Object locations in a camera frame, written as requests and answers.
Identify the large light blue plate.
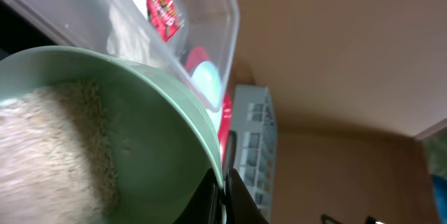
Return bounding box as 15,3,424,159
191,61,223,131

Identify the white rice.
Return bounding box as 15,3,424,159
1,80,117,223

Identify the red plastic tray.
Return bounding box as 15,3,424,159
184,46,233,163

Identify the green bowl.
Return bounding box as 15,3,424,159
1,46,224,223

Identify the red snack wrapper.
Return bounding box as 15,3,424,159
146,0,184,42

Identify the crumpled white paper waste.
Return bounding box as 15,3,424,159
106,8,154,66

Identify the grey dishwasher rack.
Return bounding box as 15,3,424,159
230,85,278,221

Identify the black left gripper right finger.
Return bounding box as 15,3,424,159
225,168,268,224

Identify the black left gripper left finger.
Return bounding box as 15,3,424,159
174,169,221,224

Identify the clear plastic bin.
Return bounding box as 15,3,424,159
2,0,240,106

